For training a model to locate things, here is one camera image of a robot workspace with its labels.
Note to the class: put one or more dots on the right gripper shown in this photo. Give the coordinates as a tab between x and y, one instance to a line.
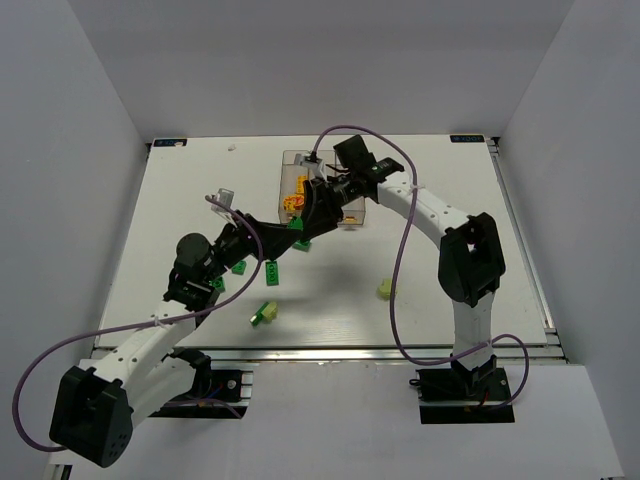
325	196

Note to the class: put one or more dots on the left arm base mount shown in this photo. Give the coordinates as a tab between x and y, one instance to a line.
216	393

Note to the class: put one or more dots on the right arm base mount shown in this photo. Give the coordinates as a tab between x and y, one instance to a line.
444	400

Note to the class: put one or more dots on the green 2x2 lego brick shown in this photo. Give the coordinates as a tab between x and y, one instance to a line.
219	285
239	268

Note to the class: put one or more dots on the yellow lego brick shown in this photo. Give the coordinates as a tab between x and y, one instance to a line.
300	184

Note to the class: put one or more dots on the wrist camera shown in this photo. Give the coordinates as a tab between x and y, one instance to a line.
313	163
223	200

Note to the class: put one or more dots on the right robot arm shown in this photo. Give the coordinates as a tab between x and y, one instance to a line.
471	260

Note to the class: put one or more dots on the right clear container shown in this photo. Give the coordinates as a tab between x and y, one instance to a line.
352	215

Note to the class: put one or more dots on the left clear container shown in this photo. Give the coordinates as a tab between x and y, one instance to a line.
289	174

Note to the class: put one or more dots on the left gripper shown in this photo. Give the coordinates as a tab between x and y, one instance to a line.
248	232

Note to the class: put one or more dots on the middle clear container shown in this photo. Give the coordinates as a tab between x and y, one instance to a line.
328	157

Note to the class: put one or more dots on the left blue label sticker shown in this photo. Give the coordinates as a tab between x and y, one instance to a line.
169	142

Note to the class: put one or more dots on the green 2x3 lego brick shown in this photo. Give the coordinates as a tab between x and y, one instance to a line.
302	245

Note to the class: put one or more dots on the light green lego on plate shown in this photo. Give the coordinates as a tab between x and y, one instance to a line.
269	312

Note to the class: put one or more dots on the clear container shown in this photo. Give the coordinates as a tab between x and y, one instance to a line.
328	157
352	215
289	174

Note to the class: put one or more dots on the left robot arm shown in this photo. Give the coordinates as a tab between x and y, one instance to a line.
97	408

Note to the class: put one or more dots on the green sloped lego brick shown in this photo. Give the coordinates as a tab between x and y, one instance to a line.
296	223

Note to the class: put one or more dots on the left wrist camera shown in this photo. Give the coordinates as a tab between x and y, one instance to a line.
223	200

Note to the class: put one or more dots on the orange round lego piece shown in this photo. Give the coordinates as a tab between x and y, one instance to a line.
299	200

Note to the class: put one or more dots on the green 2x2 lego brick lower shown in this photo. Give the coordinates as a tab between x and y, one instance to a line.
219	285

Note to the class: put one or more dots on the right blue label sticker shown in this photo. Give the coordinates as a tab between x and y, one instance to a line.
467	138

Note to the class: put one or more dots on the green long lego brick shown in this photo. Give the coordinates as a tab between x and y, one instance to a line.
272	273

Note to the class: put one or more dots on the blue label sticker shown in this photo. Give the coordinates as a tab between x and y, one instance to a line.
169	142
467	138

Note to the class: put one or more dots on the green flat lego plate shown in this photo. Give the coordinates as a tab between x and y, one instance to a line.
258	316

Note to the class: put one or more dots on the light green sloped lego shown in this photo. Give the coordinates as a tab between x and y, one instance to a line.
384	289

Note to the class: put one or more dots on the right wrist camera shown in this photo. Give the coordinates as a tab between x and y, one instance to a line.
313	163

